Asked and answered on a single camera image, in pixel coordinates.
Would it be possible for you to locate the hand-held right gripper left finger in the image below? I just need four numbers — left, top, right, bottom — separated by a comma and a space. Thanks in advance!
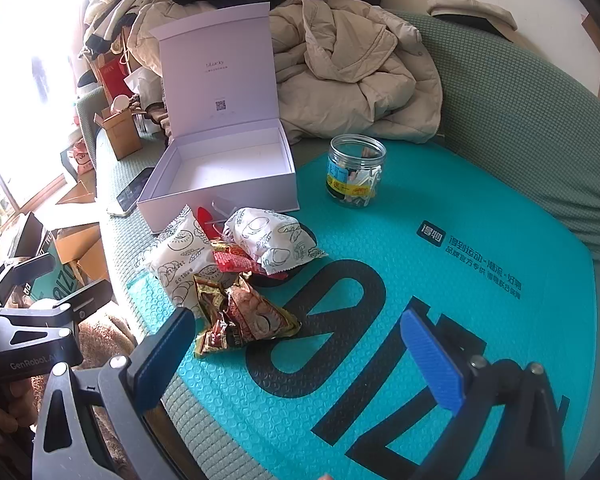
31, 306, 197, 480

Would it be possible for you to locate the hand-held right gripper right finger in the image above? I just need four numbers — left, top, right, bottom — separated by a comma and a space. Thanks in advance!
399, 307, 568, 480

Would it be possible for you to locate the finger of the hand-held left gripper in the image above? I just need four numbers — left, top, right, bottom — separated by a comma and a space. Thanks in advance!
0, 252, 56, 311
0, 281, 118, 341

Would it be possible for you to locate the white printed snack packet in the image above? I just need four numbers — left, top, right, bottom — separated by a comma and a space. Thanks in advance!
144, 205, 218, 318
222, 208, 328, 281

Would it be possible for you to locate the brown snack packet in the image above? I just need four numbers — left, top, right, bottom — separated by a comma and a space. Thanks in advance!
215, 280, 301, 343

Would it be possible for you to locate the red grid pattern snack packet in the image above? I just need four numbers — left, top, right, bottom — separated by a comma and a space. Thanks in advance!
214, 250, 266, 275

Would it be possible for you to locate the red plastic propeller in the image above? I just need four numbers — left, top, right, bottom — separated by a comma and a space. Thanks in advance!
196, 205, 226, 241

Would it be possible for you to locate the white gift box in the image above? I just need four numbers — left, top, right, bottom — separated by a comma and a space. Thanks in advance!
136, 2, 301, 235

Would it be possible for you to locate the person's left hand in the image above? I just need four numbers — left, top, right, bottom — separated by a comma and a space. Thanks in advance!
0, 377, 38, 433

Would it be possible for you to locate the black case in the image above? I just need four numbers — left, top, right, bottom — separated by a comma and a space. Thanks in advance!
0, 212, 51, 271

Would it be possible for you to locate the teal printed cardboard box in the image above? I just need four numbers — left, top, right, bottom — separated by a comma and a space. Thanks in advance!
30, 240, 88, 306

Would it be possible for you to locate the brown fuzzy cloth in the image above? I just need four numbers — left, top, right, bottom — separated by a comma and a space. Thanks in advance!
75, 310, 141, 480

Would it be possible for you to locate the teal bubble mailer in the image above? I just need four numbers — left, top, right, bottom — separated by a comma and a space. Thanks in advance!
130, 152, 598, 480

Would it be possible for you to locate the black smartphone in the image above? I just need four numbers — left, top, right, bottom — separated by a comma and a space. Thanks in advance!
106, 166, 157, 217

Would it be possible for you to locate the pink printed bag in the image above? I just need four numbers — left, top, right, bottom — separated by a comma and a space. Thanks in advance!
62, 140, 96, 176

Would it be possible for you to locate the small open cardboard box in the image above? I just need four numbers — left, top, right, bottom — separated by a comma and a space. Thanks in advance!
94, 107, 143, 161

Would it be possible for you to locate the brown grey cushion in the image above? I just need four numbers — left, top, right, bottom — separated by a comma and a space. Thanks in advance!
142, 102, 173, 136

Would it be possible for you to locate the clear plastic jar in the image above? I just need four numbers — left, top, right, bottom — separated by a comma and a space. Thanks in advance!
325, 134, 387, 209

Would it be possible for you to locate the red box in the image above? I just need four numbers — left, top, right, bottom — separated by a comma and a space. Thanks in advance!
96, 55, 131, 103

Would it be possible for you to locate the white paper bag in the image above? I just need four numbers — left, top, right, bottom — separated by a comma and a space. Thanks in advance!
124, 67, 163, 106

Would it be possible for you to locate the brown kraft paper bag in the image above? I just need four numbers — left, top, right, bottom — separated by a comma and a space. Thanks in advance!
117, 25, 141, 78

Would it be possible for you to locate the cream striped garment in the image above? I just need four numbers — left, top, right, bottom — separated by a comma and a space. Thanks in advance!
80, 0, 181, 61

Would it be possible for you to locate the beige padded jacket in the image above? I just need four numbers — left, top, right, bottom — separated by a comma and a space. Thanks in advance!
125, 0, 443, 146

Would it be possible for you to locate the cream folded cloth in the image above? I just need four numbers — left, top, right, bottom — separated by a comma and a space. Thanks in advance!
426, 0, 518, 31

